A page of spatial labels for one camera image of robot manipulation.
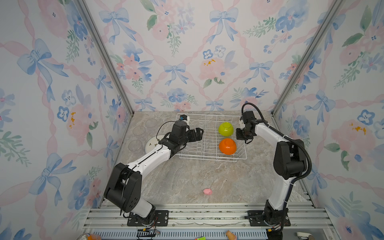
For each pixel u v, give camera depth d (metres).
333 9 0.69
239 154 0.92
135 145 0.98
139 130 1.05
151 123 1.12
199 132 0.76
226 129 1.03
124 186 0.46
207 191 0.81
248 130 0.75
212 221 0.74
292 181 0.55
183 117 0.76
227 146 0.95
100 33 0.79
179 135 0.65
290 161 0.52
